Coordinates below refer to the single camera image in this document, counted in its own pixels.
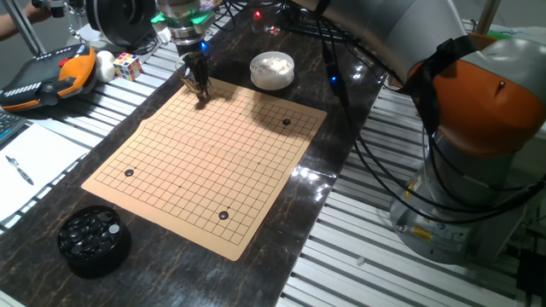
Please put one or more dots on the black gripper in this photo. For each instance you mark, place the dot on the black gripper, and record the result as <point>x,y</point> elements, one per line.
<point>192,57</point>

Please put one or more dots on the black handheld controller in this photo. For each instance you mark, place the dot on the black handheld controller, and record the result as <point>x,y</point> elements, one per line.
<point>57,9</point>

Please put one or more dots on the bare person forearm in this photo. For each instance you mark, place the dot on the bare person forearm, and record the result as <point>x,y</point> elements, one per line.
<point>10,25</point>

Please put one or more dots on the silver orange robot arm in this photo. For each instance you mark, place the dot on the silver orange robot arm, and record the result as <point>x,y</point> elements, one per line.
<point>405,30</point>

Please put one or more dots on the tan go board mat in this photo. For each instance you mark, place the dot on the tan go board mat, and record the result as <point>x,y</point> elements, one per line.
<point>192,170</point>

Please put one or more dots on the small red lit board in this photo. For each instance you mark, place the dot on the small red lit board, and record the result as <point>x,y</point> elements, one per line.
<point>257,15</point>

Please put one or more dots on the bare person hand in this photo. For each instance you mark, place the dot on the bare person hand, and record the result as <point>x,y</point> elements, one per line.
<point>38,13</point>

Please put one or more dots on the green mounting adapter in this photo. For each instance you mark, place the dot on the green mounting adapter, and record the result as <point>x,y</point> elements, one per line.
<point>205,18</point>

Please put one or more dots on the rubiks cube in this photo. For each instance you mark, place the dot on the rubiks cube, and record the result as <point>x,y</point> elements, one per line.
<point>128,66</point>

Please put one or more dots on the white round stone bowl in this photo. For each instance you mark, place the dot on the white round stone bowl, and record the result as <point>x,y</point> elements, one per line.
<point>271,83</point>

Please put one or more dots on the white go stones pile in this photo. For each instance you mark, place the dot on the white go stones pile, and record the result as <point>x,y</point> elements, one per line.
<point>271,67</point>

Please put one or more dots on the white egg shaped object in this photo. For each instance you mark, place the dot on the white egg shaped object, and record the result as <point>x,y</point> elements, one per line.
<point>104,66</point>

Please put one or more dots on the black filament spool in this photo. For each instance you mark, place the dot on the black filament spool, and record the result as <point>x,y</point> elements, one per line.
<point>119,21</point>

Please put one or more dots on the orange black teach pendant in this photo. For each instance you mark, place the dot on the orange black teach pendant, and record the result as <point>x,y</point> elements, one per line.
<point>47,81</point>

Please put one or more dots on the white go stone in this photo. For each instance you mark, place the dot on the white go stone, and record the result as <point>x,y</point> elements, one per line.
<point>114,229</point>

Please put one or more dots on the white paper sheet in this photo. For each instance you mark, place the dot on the white paper sheet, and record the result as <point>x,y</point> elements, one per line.
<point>42,158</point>

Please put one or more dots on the thin grey slanted pole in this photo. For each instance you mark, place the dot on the thin grey slanted pole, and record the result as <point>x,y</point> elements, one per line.
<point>25,27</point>

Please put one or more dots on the black go stones pile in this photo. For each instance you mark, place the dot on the black go stones pile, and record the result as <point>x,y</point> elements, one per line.
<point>85,236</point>

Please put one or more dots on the dark marble slab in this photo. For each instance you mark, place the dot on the dark marble slab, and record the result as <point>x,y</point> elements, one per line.
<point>170,277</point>

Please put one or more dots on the dark ballpoint pen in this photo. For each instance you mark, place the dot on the dark ballpoint pen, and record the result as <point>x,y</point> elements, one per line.
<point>19,170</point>

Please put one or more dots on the black round stone bowl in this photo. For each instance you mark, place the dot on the black round stone bowl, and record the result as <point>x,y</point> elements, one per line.
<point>98,264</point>

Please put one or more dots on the small white plastic piece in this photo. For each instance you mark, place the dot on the small white plastic piece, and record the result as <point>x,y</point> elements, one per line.
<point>361,261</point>

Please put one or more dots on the green cloth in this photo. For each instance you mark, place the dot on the green cloth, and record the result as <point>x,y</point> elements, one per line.
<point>499,35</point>

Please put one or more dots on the aluminium frame post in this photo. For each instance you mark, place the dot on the aluminium frame post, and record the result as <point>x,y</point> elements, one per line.
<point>487,17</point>

